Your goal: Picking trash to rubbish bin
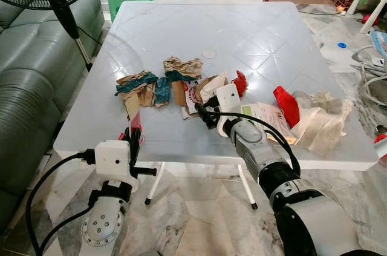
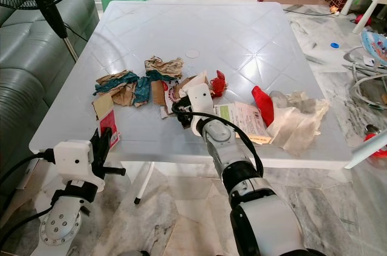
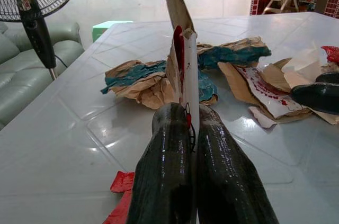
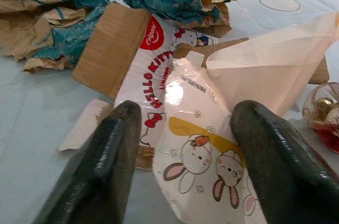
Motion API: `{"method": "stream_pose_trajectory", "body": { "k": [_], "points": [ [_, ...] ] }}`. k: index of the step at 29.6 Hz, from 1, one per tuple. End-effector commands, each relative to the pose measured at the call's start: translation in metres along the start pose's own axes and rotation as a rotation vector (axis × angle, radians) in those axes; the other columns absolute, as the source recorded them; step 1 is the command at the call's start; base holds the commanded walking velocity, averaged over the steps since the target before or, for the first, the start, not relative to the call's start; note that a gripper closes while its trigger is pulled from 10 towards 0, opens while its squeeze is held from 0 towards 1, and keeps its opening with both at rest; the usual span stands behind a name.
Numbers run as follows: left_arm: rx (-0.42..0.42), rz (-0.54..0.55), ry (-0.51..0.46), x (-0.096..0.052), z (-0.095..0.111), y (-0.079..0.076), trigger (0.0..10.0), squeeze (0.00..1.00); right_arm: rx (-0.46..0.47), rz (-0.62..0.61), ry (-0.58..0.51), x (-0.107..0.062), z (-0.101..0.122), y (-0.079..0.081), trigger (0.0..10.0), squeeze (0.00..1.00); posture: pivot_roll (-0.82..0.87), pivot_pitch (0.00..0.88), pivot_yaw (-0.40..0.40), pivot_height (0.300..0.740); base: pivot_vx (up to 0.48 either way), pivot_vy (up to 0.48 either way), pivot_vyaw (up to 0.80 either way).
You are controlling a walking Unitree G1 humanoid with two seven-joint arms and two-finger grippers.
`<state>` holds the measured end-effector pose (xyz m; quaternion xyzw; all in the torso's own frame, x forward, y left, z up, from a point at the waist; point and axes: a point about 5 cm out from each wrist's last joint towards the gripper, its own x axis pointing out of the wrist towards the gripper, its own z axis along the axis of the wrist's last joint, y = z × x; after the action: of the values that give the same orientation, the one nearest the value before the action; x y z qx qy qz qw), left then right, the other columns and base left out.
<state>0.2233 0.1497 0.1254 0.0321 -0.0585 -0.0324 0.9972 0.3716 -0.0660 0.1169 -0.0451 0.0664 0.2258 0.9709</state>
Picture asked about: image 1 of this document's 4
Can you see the red paper packet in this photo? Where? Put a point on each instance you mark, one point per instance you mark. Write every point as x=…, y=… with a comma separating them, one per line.
x=135, y=120

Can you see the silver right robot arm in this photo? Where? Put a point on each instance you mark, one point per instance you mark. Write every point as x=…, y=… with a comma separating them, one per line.
x=302, y=207

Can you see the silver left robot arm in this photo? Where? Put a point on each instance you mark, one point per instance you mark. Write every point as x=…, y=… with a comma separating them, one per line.
x=104, y=226

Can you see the white red printed wrapper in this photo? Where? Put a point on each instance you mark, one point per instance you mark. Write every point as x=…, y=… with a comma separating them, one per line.
x=195, y=95

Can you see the brown cardboard scrap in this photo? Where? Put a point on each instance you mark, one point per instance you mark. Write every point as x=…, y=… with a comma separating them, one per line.
x=179, y=94

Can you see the small crumpled red wrapper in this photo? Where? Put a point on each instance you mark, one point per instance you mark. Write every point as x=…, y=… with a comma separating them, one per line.
x=240, y=83

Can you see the crumpled tan paper wad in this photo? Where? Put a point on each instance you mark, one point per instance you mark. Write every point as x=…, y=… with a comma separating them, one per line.
x=184, y=67

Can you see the crumpled brown teal paper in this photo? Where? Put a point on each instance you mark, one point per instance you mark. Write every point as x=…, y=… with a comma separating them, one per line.
x=142, y=85

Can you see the white printed paper leaflet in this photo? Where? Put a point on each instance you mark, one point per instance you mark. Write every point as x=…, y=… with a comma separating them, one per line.
x=269, y=120

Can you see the white plastic table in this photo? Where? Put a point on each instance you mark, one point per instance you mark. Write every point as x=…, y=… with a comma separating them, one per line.
x=254, y=44

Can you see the red plastic bag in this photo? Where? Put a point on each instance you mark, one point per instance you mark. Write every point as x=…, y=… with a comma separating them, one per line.
x=287, y=106

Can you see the red floor object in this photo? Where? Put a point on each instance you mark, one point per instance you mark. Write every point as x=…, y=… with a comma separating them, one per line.
x=381, y=139

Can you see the grey-green leather sofa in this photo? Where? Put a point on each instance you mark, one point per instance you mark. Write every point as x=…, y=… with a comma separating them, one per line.
x=36, y=74

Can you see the beige translucent plastic bag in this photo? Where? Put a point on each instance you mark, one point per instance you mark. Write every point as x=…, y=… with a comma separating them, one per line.
x=323, y=126

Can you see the blue bottle cap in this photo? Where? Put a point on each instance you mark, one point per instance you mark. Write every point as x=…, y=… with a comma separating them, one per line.
x=341, y=45

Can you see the white plastic chair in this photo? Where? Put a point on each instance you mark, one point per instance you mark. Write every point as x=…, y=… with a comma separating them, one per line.
x=373, y=8

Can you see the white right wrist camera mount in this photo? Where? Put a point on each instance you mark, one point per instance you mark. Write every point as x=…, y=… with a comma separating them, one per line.
x=228, y=101

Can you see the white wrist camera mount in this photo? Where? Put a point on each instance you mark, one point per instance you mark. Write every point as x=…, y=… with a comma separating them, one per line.
x=228, y=101
x=112, y=159

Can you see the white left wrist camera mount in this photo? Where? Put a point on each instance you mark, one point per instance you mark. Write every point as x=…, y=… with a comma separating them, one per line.
x=112, y=159

